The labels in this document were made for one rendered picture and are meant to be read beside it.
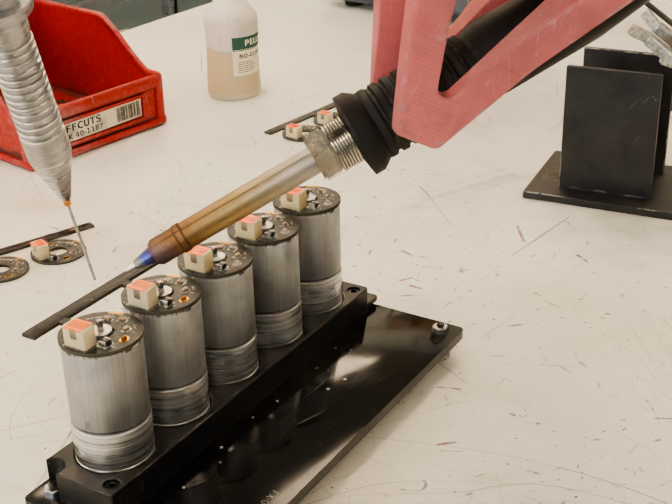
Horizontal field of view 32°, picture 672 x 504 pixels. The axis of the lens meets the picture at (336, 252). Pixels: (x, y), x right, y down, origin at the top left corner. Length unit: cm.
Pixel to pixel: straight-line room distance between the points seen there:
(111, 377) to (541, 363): 18
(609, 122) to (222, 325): 26
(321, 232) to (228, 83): 32
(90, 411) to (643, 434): 19
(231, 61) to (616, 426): 39
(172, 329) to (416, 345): 11
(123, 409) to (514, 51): 15
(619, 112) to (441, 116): 27
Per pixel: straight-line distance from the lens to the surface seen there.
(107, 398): 35
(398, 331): 44
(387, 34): 33
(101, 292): 37
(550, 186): 59
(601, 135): 58
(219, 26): 72
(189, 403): 38
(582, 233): 55
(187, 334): 36
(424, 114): 31
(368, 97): 32
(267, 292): 41
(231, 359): 39
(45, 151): 29
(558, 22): 31
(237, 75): 73
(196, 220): 32
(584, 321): 48
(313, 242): 42
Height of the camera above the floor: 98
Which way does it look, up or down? 26 degrees down
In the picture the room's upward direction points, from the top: 1 degrees counter-clockwise
